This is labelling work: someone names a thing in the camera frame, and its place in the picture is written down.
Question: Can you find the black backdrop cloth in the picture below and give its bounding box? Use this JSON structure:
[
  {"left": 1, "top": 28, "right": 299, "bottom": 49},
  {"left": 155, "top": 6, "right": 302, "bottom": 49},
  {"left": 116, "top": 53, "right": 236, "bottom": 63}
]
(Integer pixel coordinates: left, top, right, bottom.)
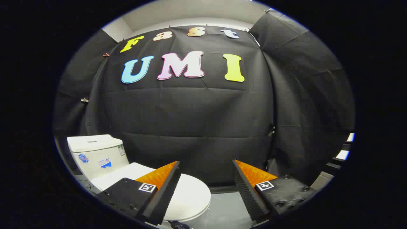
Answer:
[{"left": 53, "top": 8, "right": 355, "bottom": 188}]

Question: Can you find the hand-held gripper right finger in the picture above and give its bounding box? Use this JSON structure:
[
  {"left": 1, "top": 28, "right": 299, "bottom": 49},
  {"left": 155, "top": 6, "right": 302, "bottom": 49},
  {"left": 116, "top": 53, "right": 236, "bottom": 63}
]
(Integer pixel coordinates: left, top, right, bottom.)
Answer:
[{"left": 232, "top": 159, "right": 317, "bottom": 222}]

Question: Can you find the white toilet lid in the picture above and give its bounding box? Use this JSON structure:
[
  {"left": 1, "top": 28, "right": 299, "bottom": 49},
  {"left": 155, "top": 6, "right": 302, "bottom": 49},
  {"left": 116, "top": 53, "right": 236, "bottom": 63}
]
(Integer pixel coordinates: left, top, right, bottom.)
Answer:
[{"left": 92, "top": 162, "right": 211, "bottom": 222}]

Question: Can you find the white ceramic toilet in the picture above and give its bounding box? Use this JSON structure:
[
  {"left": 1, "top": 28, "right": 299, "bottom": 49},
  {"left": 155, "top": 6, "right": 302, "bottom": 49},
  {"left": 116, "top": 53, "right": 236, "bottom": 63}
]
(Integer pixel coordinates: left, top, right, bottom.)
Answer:
[{"left": 67, "top": 134, "right": 212, "bottom": 225}]

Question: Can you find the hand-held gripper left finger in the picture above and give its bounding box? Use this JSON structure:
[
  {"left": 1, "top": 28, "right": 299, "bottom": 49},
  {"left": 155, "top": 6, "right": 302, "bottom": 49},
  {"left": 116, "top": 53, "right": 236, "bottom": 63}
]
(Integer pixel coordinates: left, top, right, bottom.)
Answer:
[{"left": 96, "top": 161, "right": 182, "bottom": 226}]

